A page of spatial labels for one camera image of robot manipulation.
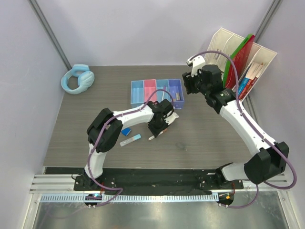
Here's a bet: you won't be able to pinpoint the pink drawer box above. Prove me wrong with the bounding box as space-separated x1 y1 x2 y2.
143 79 157 102

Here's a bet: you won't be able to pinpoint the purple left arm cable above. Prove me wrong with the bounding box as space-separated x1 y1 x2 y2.
86 90 176 210

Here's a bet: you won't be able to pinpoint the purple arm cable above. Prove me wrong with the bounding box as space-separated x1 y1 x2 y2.
190 51 297 208
86 90 176 210

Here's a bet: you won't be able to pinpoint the blue capped white marker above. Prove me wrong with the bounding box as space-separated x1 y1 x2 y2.
120 134 141 147

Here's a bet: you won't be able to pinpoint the books in rack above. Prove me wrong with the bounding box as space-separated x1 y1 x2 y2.
238 62 264 101

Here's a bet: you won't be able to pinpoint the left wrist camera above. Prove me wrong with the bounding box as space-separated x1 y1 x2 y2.
164 112 179 125

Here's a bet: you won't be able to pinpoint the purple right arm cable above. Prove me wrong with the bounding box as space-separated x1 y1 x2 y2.
190 51 297 208

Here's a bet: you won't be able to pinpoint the white file organizer rack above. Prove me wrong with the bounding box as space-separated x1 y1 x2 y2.
204 28 277 101

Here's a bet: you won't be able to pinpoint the green board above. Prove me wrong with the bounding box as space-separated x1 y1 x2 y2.
223 34 252 89

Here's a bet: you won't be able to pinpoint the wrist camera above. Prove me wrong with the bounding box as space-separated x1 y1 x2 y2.
186 55 206 77
164 112 179 125

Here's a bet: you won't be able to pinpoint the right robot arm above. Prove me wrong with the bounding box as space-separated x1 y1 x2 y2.
182 64 292 188

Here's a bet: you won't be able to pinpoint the blue pencil sharpener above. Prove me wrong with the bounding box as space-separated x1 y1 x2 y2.
121 128 132 136

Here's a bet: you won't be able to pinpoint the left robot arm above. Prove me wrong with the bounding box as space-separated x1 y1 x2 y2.
85 99 179 190

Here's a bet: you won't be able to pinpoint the brown capped white pen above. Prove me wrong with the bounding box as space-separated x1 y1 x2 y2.
148 130 167 141

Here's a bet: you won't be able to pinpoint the purple drawer box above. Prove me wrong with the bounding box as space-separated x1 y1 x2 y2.
168 79 184 109

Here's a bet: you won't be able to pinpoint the beige worn eraser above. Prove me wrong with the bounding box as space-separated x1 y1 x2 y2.
175 93 181 101

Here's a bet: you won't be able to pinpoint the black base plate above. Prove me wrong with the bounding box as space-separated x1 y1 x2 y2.
45 167 244 193

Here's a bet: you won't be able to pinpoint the teal blue drawer box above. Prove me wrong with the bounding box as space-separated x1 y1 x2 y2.
156 79 171 102

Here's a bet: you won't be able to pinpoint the slotted cable duct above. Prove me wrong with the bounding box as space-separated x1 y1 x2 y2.
40 193 219 203

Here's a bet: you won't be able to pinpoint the light blue headphones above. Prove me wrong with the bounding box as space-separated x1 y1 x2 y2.
61 64 95 95

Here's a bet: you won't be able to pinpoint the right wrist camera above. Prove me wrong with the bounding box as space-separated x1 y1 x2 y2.
186 55 206 77

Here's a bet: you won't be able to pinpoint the red perforated board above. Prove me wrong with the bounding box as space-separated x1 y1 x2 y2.
224 35 255 93

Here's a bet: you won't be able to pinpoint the light blue drawer box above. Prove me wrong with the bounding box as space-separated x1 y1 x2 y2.
131 80 144 108

